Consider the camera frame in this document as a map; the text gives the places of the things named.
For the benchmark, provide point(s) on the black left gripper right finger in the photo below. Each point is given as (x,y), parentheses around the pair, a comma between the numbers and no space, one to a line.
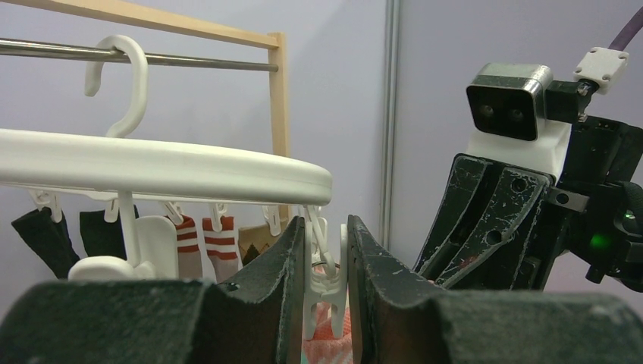
(399,317)

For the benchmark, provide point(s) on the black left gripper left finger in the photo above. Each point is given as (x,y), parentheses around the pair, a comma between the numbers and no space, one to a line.
(253,317)

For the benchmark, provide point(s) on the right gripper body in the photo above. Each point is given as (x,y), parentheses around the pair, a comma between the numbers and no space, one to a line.
(595,210)

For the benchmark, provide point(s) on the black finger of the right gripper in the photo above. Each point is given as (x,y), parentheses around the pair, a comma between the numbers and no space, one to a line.
(515,194)
(465,176)

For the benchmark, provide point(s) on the white plastic clip hanger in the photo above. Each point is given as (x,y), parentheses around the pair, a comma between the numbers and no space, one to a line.
(151,242)

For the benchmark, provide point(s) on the orange brown argyle sock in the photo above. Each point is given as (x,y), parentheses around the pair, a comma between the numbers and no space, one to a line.
(253,241)

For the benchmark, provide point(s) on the grey sock orange stripes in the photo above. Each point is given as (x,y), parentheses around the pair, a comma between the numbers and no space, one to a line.
(188,252)

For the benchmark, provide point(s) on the black hanging sock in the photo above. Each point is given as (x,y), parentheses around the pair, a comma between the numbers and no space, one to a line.
(101,238)
(48,239)

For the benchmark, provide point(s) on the wooden clothes rack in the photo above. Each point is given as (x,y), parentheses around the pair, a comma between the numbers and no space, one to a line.
(211,30)

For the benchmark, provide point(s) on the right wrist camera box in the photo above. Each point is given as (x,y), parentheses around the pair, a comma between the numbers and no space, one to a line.
(524,117)

